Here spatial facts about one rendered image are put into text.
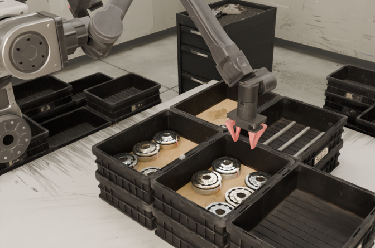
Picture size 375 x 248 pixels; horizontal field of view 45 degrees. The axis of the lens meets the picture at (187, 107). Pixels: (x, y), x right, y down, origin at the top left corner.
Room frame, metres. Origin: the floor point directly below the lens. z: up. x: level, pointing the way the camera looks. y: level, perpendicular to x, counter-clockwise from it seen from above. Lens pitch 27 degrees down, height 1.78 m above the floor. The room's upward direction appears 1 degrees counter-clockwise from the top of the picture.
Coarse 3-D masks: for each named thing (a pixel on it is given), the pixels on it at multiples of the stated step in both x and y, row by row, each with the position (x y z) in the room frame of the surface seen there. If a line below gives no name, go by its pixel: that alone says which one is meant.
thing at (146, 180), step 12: (168, 108) 1.65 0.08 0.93; (144, 120) 1.55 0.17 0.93; (192, 120) 1.55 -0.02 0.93; (120, 132) 1.46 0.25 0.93; (96, 144) 1.38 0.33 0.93; (96, 156) 1.34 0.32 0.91; (108, 156) 1.30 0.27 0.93; (120, 168) 1.25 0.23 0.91; (132, 168) 1.22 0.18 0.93; (144, 180) 1.17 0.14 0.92
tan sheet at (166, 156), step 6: (180, 138) 1.57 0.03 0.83; (180, 144) 1.52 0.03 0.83; (186, 144) 1.52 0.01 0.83; (192, 144) 1.52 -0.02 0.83; (198, 144) 1.52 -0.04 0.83; (162, 150) 1.48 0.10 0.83; (168, 150) 1.48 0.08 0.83; (174, 150) 1.48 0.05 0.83; (180, 150) 1.48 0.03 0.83; (186, 150) 1.48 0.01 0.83; (162, 156) 1.44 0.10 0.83; (168, 156) 1.44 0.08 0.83; (174, 156) 1.44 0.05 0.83; (138, 162) 1.41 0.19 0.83; (144, 162) 1.40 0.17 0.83; (150, 162) 1.40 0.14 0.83; (156, 162) 1.40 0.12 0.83; (162, 162) 1.40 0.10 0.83; (168, 162) 1.40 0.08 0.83; (138, 168) 1.37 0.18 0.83
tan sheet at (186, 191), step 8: (248, 168) 1.35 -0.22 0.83; (240, 176) 1.31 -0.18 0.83; (224, 184) 1.26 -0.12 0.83; (232, 184) 1.26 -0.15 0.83; (240, 184) 1.26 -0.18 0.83; (184, 192) 1.22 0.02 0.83; (192, 192) 1.22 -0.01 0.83; (224, 192) 1.22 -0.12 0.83; (192, 200) 1.18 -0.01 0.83; (200, 200) 1.18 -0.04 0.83; (208, 200) 1.18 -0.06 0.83; (216, 200) 1.18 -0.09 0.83; (224, 200) 1.18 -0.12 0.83
